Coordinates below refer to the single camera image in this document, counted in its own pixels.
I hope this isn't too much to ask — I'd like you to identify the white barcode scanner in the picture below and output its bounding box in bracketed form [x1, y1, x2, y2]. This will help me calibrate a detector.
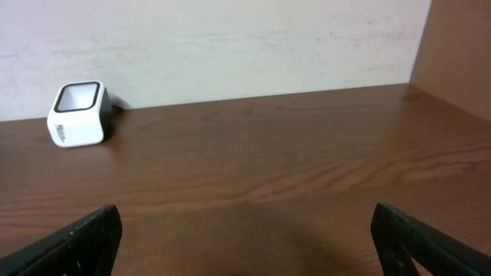
[47, 80, 113, 148]

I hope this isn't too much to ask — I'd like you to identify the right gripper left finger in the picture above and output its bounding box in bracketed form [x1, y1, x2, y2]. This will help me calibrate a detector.
[1, 205, 122, 275]

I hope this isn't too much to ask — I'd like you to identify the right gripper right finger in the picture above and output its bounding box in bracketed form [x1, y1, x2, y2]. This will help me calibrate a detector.
[371, 202, 490, 276]

